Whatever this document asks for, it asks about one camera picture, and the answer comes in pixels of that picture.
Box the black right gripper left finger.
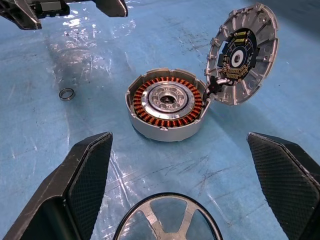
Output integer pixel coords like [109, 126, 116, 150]
[3, 131, 114, 240]

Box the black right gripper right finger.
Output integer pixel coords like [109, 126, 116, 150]
[246, 132, 320, 240]

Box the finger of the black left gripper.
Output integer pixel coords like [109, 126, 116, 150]
[0, 0, 42, 30]
[96, 0, 129, 18]

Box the silver spoked rotor wheel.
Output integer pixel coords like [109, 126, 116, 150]
[113, 192, 224, 240]

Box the silver motor cover with circuit board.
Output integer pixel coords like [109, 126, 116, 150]
[204, 2, 280, 106]

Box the silver motor stator housing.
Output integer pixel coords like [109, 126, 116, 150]
[125, 67, 212, 142]

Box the small steel bearing ring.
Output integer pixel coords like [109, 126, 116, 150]
[58, 88, 75, 101]

